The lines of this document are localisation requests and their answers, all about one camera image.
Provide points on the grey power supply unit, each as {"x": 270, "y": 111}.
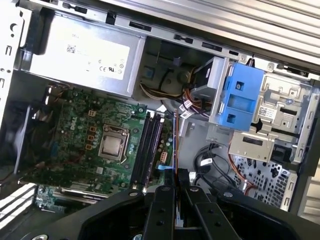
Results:
{"x": 82, "y": 57}

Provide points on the green motherboard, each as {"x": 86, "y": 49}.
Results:
{"x": 72, "y": 120}

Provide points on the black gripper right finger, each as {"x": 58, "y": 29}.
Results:
{"x": 212, "y": 220}

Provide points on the grey metal drive cage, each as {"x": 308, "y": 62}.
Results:
{"x": 285, "y": 100}

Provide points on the black case fan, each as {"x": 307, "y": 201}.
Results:
{"x": 15, "y": 137}

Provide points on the RAM stick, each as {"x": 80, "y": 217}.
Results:
{"x": 176, "y": 140}

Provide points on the silver CPU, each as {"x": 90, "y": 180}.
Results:
{"x": 111, "y": 145}

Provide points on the metal CPU socket cover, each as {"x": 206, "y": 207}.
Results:
{"x": 109, "y": 157}

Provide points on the blue plastic bay latch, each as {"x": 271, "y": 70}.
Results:
{"x": 242, "y": 100}

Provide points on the black RAM slot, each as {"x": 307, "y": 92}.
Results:
{"x": 154, "y": 150}

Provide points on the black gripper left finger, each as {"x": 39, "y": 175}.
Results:
{"x": 160, "y": 212}

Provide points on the black open PC case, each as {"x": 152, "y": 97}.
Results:
{"x": 162, "y": 28}

